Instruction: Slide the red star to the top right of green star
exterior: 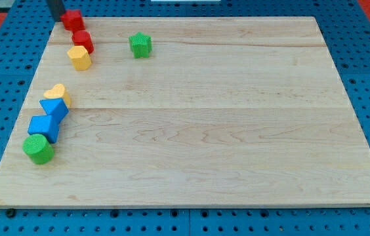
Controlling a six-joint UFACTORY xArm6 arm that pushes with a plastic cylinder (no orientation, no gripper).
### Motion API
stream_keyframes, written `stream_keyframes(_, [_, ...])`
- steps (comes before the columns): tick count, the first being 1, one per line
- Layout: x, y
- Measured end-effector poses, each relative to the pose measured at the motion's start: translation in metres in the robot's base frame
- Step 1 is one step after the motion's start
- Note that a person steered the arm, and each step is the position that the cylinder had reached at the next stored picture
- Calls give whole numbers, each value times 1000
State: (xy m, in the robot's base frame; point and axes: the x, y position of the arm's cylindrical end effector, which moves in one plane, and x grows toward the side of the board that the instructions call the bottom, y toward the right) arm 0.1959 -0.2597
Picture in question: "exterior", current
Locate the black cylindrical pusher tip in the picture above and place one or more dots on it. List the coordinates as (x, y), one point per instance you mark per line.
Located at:
(56, 8)

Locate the red star block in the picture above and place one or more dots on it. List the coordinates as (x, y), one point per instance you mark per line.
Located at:
(73, 20)

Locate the green star block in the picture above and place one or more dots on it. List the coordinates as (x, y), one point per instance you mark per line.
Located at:
(140, 45)

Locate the red cylinder block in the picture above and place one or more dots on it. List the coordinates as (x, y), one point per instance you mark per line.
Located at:
(83, 38)

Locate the yellow hexagon block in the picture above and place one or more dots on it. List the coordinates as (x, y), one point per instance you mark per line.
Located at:
(79, 58)

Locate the yellow heart block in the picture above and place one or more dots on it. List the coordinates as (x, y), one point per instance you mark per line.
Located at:
(58, 91)

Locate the blue triangle block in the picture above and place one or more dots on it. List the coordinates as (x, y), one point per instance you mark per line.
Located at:
(56, 108)

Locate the blue cube block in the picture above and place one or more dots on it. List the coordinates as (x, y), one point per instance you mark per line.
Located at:
(45, 125)

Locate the green cylinder block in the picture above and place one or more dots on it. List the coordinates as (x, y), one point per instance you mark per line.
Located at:
(38, 149)

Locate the light wooden board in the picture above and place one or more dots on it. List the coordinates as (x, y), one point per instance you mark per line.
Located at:
(246, 112)

